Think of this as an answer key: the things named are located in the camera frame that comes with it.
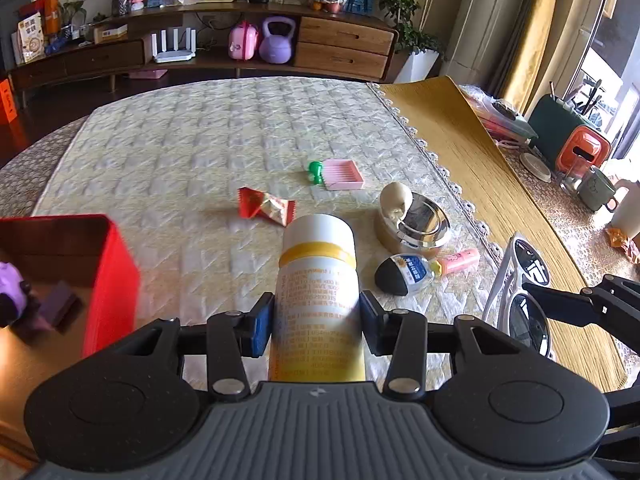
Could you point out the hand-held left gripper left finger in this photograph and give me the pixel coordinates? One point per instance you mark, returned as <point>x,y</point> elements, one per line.
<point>260,327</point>

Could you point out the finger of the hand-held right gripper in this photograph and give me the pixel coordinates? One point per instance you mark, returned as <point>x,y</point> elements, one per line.
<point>570,305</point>

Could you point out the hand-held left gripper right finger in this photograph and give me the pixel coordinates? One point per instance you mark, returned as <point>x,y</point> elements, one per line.
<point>372,325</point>

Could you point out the white sunglasses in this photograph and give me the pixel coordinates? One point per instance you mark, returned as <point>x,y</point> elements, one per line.
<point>531,267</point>

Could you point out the white bottle with yellow band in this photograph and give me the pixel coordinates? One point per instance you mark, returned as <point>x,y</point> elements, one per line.
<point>316,280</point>

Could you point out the silver and gold round bowl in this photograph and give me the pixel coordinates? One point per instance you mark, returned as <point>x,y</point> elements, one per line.
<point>422,230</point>

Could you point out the beige egg-shaped toy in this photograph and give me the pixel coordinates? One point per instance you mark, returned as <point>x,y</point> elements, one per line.
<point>395,200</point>

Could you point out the red tin box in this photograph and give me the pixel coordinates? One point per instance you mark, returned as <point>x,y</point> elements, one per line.
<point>112,280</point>

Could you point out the small bottle with black cap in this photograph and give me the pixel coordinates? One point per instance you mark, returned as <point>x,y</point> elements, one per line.
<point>400,275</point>

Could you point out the orange snack packet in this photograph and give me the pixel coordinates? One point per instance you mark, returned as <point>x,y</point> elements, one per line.
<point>622,245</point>

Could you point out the pink tube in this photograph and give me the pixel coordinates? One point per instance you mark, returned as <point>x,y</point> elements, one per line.
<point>457,261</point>

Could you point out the white pitcher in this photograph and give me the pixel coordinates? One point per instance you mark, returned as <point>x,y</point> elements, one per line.
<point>629,210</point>

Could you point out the green mug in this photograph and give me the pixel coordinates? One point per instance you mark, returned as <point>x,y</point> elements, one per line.
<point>595,190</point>

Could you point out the red candy wrapper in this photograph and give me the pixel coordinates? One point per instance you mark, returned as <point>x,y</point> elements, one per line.
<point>265,206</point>

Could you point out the round white coaster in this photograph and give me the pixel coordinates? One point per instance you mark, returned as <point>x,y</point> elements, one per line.
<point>535,166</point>

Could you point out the orange container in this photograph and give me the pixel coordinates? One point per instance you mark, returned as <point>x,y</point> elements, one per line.
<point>585,150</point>

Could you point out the cream quilted cloth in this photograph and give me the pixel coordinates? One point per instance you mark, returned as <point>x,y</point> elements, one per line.
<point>200,160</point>

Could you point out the dark green utensil holder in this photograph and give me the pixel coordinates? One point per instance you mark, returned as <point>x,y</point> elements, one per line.
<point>547,125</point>

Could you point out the stack of books in plastic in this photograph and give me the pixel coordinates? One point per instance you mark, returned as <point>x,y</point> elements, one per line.
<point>500,120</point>

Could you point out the purple block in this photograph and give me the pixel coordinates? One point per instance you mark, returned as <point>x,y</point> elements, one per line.
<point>59,306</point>

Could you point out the purple toy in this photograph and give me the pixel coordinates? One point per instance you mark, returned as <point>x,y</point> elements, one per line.
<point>12,295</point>

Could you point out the white planter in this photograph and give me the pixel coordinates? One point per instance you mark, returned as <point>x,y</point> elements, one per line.
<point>417,66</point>

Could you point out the flat pink box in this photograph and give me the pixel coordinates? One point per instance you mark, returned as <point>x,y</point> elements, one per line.
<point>148,74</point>

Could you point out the gold curtain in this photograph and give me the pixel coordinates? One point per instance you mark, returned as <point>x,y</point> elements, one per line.
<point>540,30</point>

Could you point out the purple kettlebell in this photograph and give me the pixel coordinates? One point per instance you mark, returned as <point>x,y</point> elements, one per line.
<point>276,47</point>

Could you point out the wooden media cabinet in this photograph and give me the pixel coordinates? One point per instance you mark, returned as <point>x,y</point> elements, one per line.
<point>340,45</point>

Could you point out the beige lace tablecloth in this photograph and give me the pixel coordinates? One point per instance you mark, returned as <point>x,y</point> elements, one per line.
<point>30,160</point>

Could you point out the pink toy case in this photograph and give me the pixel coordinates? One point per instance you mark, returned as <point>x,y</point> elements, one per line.
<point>243,42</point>

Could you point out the white router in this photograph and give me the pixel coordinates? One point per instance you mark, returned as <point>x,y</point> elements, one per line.
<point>172,50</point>

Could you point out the grey curtain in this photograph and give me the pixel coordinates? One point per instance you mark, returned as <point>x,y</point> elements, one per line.
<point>475,25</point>

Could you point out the tall green houseplant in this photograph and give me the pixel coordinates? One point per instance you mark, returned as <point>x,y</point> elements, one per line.
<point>400,0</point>

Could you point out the yellow cardboard box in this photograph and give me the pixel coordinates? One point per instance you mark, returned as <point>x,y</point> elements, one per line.
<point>111,34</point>

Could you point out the orange paper bag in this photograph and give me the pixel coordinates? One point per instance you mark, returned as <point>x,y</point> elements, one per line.
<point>7,102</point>

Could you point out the thin leafy potted plant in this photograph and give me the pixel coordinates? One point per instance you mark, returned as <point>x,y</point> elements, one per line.
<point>70,15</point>

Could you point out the printed cereal bag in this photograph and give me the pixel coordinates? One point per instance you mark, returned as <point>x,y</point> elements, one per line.
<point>30,40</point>

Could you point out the orange gift bags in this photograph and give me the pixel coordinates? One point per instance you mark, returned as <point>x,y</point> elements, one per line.
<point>45,12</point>

